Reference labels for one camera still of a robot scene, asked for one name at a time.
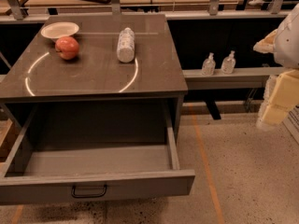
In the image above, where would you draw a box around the right clear sanitizer bottle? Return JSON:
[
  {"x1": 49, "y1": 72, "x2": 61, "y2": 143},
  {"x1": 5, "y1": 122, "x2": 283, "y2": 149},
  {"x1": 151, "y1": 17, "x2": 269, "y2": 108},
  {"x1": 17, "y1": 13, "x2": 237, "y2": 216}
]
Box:
[{"x1": 221, "y1": 50, "x2": 235, "y2": 74}]

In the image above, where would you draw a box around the open grey top drawer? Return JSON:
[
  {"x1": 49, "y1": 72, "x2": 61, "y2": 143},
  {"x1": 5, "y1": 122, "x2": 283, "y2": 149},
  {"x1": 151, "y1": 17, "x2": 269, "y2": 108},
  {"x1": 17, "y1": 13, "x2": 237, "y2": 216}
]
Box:
[{"x1": 0, "y1": 100, "x2": 195, "y2": 204}]

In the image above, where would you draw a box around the grey metal railing frame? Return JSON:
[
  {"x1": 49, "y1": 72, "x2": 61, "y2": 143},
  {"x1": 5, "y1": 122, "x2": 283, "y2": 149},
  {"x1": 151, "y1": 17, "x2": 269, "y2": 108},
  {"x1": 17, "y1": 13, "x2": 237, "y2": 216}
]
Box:
[{"x1": 1, "y1": 0, "x2": 290, "y2": 21}]

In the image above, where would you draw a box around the white bowl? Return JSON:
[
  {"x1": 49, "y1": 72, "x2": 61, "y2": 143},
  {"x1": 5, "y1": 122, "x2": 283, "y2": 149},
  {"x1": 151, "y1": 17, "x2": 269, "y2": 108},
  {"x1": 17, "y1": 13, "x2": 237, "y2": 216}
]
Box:
[{"x1": 41, "y1": 22, "x2": 79, "y2": 41}]

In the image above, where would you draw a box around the red apple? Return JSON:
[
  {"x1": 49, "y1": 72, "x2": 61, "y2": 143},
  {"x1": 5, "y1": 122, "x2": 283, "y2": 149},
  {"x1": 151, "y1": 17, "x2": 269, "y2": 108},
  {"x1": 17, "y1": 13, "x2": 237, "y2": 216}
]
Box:
[{"x1": 55, "y1": 36, "x2": 79, "y2": 60}]

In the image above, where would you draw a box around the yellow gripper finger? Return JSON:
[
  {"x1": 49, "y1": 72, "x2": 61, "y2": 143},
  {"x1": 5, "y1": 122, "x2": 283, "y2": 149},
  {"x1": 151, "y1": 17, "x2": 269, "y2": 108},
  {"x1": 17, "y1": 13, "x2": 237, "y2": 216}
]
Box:
[{"x1": 256, "y1": 69, "x2": 299, "y2": 131}]

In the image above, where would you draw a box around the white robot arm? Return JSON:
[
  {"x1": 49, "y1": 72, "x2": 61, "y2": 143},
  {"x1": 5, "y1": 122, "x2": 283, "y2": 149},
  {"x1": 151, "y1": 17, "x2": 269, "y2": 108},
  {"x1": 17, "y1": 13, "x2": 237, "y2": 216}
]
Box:
[{"x1": 253, "y1": 5, "x2": 299, "y2": 131}]

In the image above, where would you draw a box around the left clear sanitizer bottle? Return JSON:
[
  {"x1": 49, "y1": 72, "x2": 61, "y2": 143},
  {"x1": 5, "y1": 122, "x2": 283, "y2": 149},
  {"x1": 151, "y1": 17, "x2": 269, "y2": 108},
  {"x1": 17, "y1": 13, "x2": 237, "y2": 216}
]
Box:
[{"x1": 202, "y1": 52, "x2": 216, "y2": 76}]

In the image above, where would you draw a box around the black drawer handle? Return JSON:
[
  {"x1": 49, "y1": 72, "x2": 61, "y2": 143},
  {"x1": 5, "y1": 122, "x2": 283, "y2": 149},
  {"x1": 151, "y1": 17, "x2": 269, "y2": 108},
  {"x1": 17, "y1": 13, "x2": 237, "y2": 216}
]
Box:
[{"x1": 71, "y1": 185, "x2": 107, "y2": 199}]

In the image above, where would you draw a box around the white plastic bottle lying down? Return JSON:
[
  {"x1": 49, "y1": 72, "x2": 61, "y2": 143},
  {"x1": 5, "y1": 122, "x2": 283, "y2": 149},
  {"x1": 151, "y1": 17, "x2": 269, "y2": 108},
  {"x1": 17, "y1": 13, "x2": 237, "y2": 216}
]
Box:
[{"x1": 117, "y1": 27, "x2": 135, "y2": 63}]

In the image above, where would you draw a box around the clear sanitizer bottle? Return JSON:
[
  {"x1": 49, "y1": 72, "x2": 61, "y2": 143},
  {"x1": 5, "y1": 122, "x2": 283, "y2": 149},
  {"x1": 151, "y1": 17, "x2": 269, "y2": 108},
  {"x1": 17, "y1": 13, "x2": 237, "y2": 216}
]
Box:
[
  {"x1": 221, "y1": 50, "x2": 235, "y2": 74},
  {"x1": 202, "y1": 52, "x2": 216, "y2": 76}
]

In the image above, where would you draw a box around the grey drawer cabinet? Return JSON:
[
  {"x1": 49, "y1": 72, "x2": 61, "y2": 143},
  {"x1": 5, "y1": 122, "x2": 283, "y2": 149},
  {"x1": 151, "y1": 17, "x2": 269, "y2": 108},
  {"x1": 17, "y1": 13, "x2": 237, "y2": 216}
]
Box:
[{"x1": 0, "y1": 13, "x2": 187, "y2": 132}]

